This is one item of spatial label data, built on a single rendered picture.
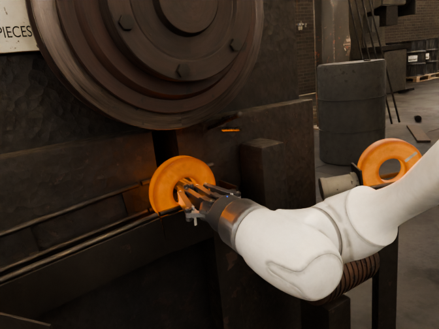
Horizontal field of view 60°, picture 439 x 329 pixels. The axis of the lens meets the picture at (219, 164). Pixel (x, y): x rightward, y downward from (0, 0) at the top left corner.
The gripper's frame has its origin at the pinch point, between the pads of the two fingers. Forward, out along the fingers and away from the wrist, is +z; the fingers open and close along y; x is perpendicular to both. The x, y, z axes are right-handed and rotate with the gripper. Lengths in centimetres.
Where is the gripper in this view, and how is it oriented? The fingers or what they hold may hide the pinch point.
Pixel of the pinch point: (183, 186)
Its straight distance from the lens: 84.4
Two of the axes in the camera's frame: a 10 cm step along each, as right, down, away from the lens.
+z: -5.4, -2.5, 8.0
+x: -0.5, -9.4, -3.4
